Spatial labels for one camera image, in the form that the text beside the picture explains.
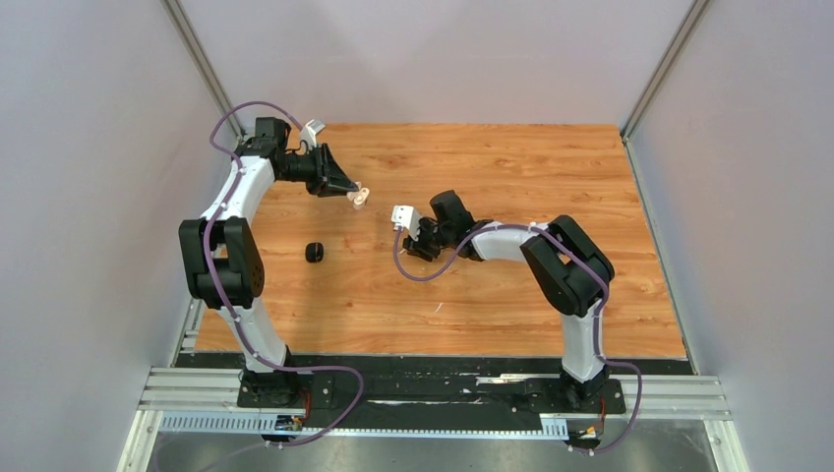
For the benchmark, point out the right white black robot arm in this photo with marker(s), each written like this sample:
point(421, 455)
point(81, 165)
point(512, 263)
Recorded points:
point(572, 272)

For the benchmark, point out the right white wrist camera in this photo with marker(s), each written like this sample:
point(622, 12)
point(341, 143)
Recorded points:
point(406, 218)

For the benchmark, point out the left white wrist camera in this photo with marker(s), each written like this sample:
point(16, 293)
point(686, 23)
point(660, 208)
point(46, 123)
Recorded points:
point(309, 134)

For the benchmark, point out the cream earbud charging case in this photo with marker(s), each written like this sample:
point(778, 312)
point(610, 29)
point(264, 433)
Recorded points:
point(358, 198)

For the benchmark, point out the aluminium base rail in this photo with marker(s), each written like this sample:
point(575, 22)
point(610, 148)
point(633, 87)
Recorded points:
point(190, 400)

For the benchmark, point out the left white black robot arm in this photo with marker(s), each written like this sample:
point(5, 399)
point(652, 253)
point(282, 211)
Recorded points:
point(222, 263)

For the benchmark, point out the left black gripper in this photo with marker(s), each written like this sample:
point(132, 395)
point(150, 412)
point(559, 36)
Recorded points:
point(327, 178)

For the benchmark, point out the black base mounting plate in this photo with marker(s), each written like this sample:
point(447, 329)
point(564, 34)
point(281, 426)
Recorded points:
point(423, 393)

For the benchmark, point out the black earbud charging case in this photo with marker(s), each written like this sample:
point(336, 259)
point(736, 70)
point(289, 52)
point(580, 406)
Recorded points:
point(314, 252)

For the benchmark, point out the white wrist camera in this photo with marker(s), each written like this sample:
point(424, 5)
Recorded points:
point(406, 218)
point(309, 134)

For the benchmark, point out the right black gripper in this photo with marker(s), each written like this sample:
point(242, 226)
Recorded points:
point(418, 247)

